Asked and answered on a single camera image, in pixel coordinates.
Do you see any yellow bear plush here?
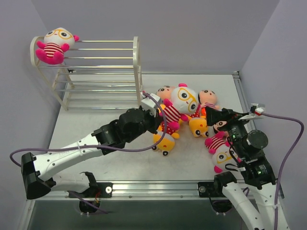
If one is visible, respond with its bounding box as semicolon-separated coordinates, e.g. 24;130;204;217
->
189;111;209;138
158;122;180;139
152;131;175;156

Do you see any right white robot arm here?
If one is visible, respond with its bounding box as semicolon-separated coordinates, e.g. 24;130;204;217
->
205;104;290;230

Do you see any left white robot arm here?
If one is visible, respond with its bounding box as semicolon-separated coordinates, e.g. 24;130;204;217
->
21;108;163;199

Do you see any cream two-tier shelf rack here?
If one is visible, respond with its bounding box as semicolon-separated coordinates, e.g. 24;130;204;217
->
30;36;143;111

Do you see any peach boy plush right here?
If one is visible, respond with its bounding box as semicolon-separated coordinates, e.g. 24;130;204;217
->
213;121;227;134

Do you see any peach boy plush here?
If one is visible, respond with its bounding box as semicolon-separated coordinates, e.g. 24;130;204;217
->
156;85;175;100
198;90;220;110
213;121;227;134

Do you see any peach boy plush middle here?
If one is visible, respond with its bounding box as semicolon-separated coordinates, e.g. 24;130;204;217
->
198;90;220;110

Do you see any peach boy plush left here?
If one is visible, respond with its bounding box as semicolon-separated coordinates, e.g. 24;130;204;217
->
156;85;175;100

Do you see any pink plush with glasses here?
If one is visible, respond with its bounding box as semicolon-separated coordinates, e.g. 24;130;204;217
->
35;27;80;65

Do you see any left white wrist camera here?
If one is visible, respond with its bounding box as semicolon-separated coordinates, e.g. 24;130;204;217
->
141;92;162;117

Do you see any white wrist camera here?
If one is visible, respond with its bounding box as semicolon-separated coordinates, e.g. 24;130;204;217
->
239;103;265;121
141;92;162;117

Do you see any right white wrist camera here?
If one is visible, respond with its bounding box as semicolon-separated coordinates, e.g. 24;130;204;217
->
239;103;265;121

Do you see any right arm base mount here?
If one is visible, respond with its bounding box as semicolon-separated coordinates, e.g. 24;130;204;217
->
198;174;232;198

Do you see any aluminium front rail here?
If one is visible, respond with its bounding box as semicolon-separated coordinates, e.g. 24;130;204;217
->
82;180;226;201

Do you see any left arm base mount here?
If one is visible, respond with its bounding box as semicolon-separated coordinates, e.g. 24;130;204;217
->
69;172;113;198

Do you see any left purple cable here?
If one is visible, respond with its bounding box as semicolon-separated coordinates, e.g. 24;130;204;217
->
9;92;167;168

